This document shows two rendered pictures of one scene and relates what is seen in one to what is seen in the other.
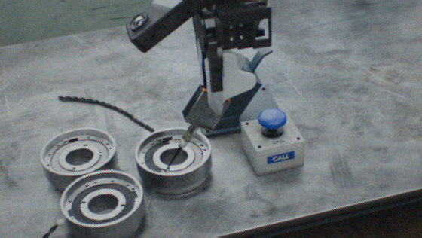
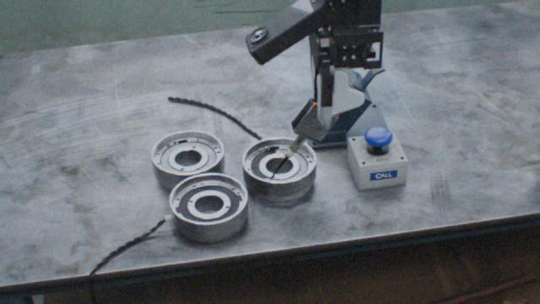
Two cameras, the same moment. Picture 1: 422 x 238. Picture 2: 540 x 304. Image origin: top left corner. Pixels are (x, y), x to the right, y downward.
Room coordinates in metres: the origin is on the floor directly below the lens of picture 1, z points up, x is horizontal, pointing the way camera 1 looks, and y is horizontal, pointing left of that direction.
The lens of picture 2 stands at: (-0.18, 0.00, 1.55)
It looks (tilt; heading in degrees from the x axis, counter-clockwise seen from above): 37 degrees down; 4
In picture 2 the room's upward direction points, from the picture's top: 1 degrees counter-clockwise
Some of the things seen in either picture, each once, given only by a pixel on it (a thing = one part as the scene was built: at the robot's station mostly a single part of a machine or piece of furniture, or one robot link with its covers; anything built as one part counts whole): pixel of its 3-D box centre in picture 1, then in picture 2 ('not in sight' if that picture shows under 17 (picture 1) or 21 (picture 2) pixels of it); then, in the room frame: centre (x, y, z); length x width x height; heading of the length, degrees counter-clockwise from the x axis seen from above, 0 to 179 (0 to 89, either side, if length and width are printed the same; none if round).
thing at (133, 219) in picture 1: (104, 209); (209, 209); (0.64, 0.15, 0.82); 0.10 x 0.10 x 0.04
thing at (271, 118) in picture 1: (272, 128); (377, 146); (0.75, -0.08, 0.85); 0.04 x 0.04 x 0.05
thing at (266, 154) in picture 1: (276, 141); (380, 160); (0.75, -0.09, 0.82); 0.08 x 0.07 x 0.05; 103
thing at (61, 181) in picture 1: (81, 161); (188, 162); (0.74, 0.19, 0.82); 0.10 x 0.10 x 0.04
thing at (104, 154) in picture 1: (81, 161); (188, 163); (0.74, 0.19, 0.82); 0.08 x 0.08 x 0.02
